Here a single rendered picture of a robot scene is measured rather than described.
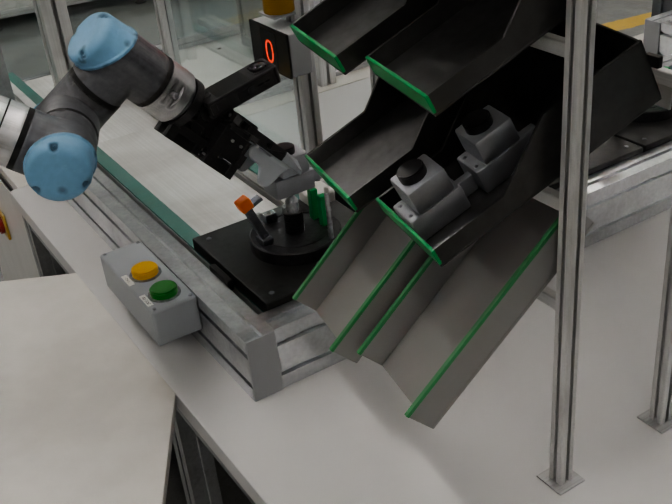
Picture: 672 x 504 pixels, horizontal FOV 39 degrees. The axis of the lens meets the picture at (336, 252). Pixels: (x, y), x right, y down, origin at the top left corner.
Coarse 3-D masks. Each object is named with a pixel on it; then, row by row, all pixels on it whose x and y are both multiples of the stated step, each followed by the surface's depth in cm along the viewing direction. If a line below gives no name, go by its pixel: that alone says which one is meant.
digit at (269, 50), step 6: (264, 30) 150; (264, 36) 150; (270, 36) 149; (264, 42) 151; (270, 42) 149; (264, 48) 152; (270, 48) 150; (264, 54) 153; (270, 54) 151; (276, 54) 149; (270, 60) 152; (276, 60) 150; (276, 66) 151
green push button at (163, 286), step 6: (156, 282) 137; (162, 282) 137; (168, 282) 137; (174, 282) 137; (150, 288) 136; (156, 288) 136; (162, 288) 136; (168, 288) 136; (174, 288) 136; (150, 294) 136; (156, 294) 135; (162, 294) 135; (168, 294) 135; (174, 294) 136
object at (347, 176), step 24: (384, 96) 114; (360, 120) 115; (384, 120) 115; (408, 120) 112; (432, 120) 103; (336, 144) 115; (360, 144) 114; (384, 144) 111; (408, 144) 109; (432, 144) 105; (336, 168) 113; (360, 168) 110; (384, 168) 104; (360, 192) 104
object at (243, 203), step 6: (240, 198) 136; (246, 198) 136; (252, 198) 138; (258, 198) 137; (240, 204) 135; (246, 204) 136; (252, 204) 136; (240, 210) 136; (246, 210) 136; (252, 210) 137; (246, 216) 138; (252, 216) 137; (252, 222) 138; (258, 222) 138; (258, 228) 139; (264, 228) 139; (258, 234) 140; (264, 234) 140
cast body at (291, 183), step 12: (288, 144) 137; (300, 156) 136; (312, 168) 141; (276, 180) 136; (288, 180) 136; (300, 180) 138; (312, 180) 139; (276, 192) 136; (288, 192) 137; (300, 192) 139
